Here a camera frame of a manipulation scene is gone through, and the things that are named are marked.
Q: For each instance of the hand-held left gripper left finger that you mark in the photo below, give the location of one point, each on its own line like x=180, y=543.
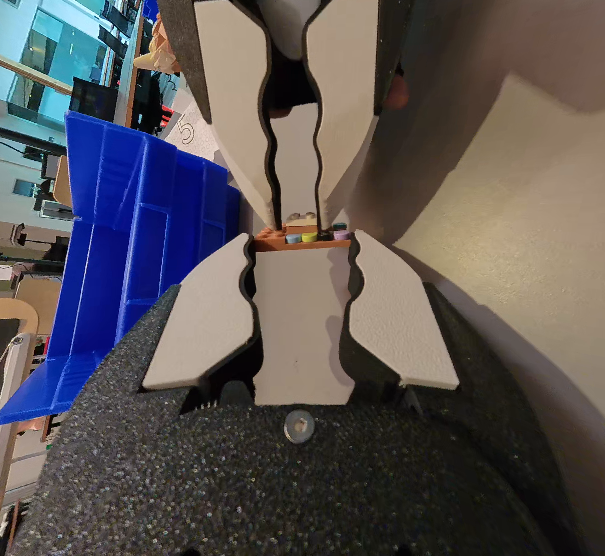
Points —
x=203, y=324

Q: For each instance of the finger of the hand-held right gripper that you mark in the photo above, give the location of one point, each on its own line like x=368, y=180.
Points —
x=231, y=92
x=347, y=92

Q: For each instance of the blue plastic bin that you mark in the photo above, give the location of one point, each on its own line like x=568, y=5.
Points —
x=108, y=234

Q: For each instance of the person's right hand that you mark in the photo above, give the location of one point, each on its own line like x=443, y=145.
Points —
x=396, y=92

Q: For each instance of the black plywood-edged panel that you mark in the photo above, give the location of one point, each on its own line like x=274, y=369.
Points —
x=28, y=312

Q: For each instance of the brick chunk with coloured studs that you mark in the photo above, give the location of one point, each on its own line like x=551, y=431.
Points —
x=302, y=244

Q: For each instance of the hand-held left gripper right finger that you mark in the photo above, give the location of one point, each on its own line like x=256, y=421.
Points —
x=401, y=329

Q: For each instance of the tan brown brick figure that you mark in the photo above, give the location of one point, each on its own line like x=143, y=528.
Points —
x=158, y=55

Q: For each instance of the black office chair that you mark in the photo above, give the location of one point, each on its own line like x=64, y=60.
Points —
x=94, y=100

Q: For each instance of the white circle-patterned sheet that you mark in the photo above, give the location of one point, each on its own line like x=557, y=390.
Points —
x=198, y=135

